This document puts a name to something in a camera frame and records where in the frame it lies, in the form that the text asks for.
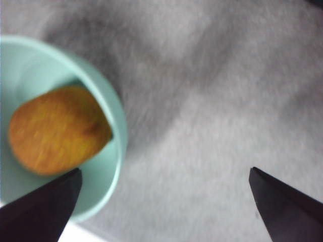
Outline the brown kiwi fruit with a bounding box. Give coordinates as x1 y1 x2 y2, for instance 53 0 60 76
8 85 113 176

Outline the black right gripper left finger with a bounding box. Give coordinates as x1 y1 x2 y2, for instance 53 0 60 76
0 168 83 242

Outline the teal ceramic bowl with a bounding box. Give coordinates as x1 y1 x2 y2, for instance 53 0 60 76
0 35 128 224

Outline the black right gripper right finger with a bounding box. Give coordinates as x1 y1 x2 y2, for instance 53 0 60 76
248 166 323 242

